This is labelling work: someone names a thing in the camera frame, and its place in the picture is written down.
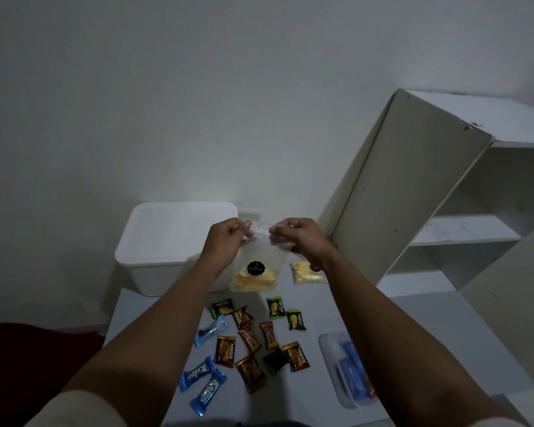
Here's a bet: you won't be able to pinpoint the black candy packet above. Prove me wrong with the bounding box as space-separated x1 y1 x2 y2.
262 347 290 377

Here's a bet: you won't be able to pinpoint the person's left hand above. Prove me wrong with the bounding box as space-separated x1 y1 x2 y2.
202 217 255 272

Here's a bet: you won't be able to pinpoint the white lidded storage box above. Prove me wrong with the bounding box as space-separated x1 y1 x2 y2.
114 201 239 298

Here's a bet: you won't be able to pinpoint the blue candy packet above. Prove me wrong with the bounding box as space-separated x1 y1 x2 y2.
193 314 230 348
189 367 228 418
179 356 216 393

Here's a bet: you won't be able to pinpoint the red yellow candy packet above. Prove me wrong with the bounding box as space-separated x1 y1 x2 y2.
259 321 280 350

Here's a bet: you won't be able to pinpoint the person's right hand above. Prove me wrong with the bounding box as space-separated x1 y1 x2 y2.
268 217 335 271

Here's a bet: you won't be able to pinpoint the clear bag of yellow chips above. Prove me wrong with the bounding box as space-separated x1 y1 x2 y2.
228 210 294 293

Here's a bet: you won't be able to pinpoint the clear plastic container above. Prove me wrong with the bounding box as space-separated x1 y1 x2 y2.
318 331 380 410

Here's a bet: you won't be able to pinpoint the cream left sleeve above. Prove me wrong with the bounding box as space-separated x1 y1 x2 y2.
24 388 131 427

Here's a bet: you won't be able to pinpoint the small clear bag yellow chips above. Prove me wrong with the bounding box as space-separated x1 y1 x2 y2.
290 260 328 286

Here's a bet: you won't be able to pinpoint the green candy packet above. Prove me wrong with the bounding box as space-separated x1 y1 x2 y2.
211 299 236 320
266 296 287 320
286 309 307 332

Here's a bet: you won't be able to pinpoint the white open shelf unit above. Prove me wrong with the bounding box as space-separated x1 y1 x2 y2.
318 89 534 295

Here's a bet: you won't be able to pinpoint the brown candy packet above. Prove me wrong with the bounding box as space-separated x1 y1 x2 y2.
234 354 268 394
231 305 255 331
238 325 262 355
281 341 311 373
214 335 237 369

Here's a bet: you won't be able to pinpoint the person's right forearm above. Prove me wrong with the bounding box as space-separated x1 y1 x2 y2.
314 249 519 427

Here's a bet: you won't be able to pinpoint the beige furniture board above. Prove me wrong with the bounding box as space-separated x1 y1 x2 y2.
460 217 534 393

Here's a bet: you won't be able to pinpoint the person's left forearm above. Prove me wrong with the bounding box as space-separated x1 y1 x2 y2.
58 255 234 427

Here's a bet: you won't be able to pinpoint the dark red cloth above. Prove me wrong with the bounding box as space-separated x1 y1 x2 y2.
0 322 106 427

